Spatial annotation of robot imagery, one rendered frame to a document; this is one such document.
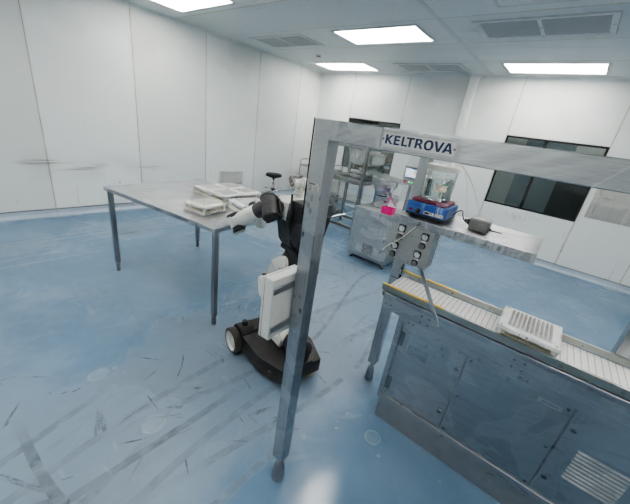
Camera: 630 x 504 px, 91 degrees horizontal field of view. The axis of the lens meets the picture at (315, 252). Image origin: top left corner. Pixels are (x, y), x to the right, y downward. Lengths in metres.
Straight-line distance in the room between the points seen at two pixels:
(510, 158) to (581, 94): 5.78
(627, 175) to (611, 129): 5.71
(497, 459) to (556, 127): 5.36
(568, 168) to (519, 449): 1.52
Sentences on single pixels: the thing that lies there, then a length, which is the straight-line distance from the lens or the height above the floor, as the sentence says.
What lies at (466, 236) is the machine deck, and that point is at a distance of 1.52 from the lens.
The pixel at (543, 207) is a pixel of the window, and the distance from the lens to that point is 6.54.
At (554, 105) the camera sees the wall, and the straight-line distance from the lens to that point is 6.57.
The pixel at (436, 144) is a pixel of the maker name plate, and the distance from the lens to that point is 0.85.
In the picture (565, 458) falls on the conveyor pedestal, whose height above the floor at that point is 0.48.
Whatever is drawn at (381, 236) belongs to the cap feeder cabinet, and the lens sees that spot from 4.23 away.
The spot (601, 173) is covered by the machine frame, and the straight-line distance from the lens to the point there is 0.81.
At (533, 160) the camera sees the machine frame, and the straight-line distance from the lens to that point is 0.81.
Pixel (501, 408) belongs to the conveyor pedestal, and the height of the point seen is 0.55.
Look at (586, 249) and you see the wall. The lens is 6.62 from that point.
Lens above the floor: 1.69
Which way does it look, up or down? 22 degrees down
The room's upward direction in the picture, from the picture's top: 9 degrees clockwise
